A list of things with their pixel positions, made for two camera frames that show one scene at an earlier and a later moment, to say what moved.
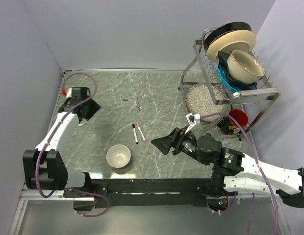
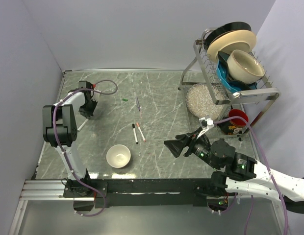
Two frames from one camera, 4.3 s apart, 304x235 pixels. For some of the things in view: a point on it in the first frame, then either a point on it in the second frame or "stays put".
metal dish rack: (209, 105) stays put
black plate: (239, 25) stays put
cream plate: (230, 41) stays put
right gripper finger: (164, 144) to (176, 146)
